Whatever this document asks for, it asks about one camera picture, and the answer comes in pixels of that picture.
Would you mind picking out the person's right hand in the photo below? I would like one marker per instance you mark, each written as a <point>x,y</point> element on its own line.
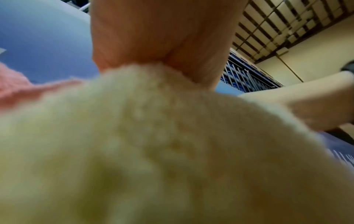
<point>318,102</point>

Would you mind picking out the person's left hand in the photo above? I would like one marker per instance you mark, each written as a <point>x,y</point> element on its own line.
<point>166,32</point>

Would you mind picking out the cream fluffy knitted cloth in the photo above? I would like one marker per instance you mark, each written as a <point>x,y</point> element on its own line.
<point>166,153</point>

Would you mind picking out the dark blue printed mat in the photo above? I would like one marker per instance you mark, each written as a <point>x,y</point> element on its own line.
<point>341,146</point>

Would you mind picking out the pink knitted cloth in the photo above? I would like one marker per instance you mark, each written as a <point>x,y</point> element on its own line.
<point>16,87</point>

